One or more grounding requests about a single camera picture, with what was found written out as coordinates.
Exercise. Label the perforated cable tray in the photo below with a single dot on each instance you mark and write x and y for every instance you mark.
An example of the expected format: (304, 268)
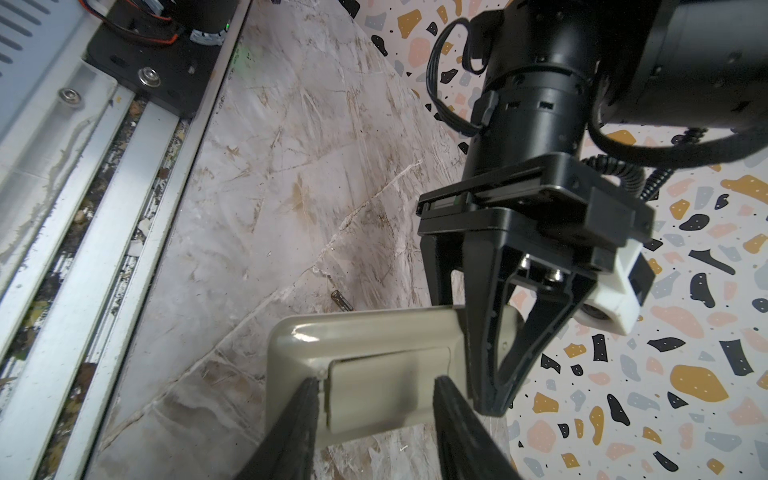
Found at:
(33, 32)

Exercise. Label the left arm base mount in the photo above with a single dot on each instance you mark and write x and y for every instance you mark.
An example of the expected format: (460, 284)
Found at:
(165, 50)

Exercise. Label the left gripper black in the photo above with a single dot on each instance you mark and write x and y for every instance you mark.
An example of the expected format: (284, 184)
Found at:
(567, 201)

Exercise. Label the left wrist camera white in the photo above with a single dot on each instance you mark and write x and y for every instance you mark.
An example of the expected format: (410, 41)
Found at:
(614, 305)

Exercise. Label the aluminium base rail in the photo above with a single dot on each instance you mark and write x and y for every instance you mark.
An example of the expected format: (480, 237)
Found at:
(60, 392)

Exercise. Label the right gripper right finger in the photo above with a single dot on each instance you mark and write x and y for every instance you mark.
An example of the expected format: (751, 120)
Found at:
(465, 448)

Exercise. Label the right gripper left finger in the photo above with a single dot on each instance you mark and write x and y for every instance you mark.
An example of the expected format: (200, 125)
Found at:
(287, 451)

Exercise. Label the black gold AAA battery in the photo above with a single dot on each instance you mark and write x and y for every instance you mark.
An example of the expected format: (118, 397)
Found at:
(341, 301)

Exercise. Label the white remote control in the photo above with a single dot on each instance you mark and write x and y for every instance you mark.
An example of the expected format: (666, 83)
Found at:
(305, 346)

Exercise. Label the remote battery cover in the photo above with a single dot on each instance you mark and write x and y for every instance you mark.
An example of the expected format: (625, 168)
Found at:
(376, 394)

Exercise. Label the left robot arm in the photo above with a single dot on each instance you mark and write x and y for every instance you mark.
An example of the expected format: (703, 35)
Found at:
(621, 85)

